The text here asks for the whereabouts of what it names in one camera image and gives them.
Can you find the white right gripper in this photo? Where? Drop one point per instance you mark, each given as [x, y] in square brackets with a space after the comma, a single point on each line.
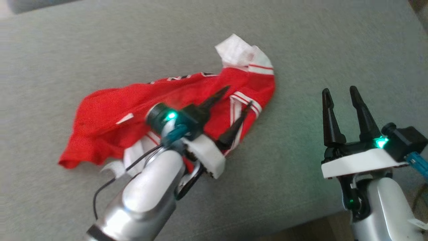
[361, 162]

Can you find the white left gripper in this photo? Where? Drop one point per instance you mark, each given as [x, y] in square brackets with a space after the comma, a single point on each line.
[209, 157]

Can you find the red numbered basketball jersey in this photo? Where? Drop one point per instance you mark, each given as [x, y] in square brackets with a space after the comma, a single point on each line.
[107, 107]

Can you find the left wrist blue connector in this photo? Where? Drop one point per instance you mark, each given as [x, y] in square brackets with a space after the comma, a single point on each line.
[175, 133]

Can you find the wrist blue connector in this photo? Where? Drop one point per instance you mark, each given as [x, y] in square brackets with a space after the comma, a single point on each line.
[175, 133]
[418, 162]

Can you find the right wrist blue connector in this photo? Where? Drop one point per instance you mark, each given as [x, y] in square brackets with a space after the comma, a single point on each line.
[418, 162]

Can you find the large grey sofa seat cushion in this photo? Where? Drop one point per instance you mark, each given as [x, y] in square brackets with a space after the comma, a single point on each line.
[301, 50]

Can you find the white paper tag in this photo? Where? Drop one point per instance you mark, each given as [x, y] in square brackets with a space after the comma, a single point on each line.
[419, 224]

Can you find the middle grey sofa seat cushion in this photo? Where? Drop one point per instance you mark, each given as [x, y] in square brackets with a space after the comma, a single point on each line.
[40, 5]

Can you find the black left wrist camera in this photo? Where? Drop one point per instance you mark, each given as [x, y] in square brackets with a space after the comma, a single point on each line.
[192, 118]

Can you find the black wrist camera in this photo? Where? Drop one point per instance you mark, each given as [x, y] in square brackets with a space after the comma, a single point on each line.
[404, 137]
[192, 118]

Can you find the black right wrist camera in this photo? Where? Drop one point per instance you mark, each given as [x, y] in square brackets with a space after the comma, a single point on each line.
[404, 137]

